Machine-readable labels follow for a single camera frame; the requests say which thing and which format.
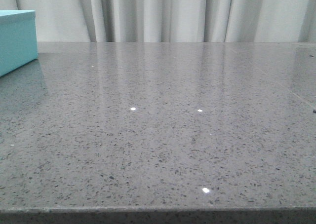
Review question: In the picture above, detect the turquoise blue box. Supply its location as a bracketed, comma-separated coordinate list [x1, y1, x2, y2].
[0, 10, 38, 76]

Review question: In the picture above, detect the grey pleated curtain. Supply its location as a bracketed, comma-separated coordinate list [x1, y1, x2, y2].
[0, 0, 316, 42]

